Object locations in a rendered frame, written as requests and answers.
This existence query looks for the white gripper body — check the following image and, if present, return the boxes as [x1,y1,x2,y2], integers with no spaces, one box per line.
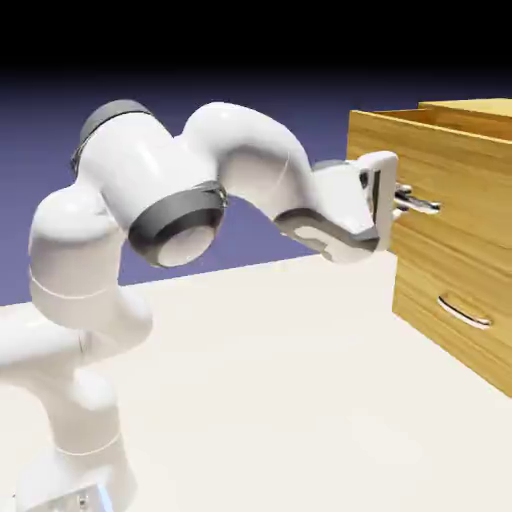
[356,150,400,253]

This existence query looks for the straight silver drawer handle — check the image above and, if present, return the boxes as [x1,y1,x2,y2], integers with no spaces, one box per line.
[394,190,442,216]

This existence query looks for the light wood drawer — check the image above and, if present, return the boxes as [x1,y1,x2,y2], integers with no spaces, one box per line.
[346,108,512,250]
[392,222,512,371]

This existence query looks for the closed light wood drawer front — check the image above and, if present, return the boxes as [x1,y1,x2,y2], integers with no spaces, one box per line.
[392,222,512,371]

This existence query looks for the light wood cabinet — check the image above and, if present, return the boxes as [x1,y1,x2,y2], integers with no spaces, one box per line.
[390,97,512,398]

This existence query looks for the curved silver drawer handle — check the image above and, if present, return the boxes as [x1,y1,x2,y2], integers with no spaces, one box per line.
[436,294,494,330]

